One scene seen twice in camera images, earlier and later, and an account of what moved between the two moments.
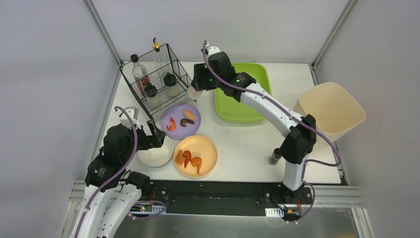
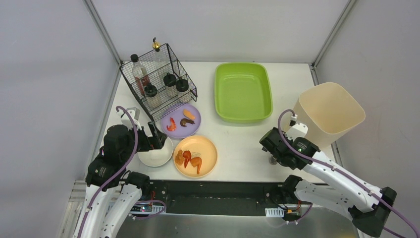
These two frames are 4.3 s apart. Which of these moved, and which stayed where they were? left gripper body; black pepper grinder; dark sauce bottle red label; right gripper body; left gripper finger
Moved: right gripper body
Stayed: left gripper finger; dark sauce bottle red label; black pepper grinder; left gripper body
